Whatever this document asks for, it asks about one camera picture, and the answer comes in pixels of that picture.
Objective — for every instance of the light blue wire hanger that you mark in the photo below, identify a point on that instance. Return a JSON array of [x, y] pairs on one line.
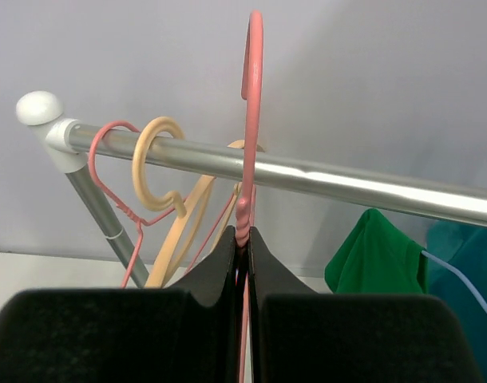
[[468, 284]]

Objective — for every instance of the green t shirt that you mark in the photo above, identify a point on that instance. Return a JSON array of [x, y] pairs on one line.
[[377, 258]]

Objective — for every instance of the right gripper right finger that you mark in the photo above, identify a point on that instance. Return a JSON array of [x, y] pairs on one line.
[[300, 335]]

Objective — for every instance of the teal t shirt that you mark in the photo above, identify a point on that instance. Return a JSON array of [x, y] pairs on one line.
[[465, 248]]

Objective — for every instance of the metal clothes rack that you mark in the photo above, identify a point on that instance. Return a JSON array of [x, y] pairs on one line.
[[66, 142]]

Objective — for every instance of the pink wire hanger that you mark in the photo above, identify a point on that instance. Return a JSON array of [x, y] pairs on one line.
[[251, 92], [189, 210]]

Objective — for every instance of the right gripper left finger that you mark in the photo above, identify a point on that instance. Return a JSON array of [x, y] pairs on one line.
[[183, 333]]

